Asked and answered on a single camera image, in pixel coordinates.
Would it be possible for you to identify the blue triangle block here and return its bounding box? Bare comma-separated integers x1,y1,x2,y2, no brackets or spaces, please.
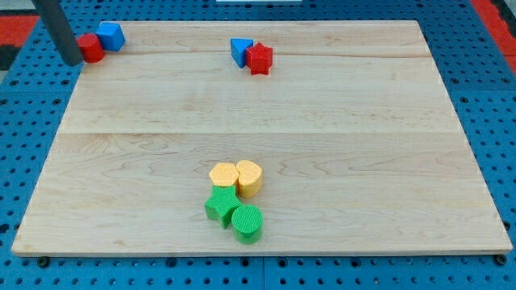
230,38,254,68

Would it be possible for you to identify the blue cube block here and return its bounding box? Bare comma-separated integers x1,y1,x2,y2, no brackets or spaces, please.
95,23,125,52

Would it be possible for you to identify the yellow heart block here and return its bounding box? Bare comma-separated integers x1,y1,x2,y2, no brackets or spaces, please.
236,160,263,198

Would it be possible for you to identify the yellow hexagon block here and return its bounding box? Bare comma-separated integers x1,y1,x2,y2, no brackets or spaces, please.
209,163,239,187

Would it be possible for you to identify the green star block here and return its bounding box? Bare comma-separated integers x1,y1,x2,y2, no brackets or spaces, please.
204,185,242,229

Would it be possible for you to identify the green cylinder block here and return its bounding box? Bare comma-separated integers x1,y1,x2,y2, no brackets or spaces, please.
231,205,264,244

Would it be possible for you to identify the red star block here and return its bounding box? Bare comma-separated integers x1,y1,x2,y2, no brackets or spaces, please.
245,43,273,75

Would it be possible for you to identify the wooden board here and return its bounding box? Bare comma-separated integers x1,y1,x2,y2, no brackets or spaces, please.
12,21,513,257

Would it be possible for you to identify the red cylinder block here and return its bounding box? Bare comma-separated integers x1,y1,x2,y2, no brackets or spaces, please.
77,33,105,64

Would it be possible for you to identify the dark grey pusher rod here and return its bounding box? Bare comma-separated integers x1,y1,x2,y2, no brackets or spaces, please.
31,0,84,66

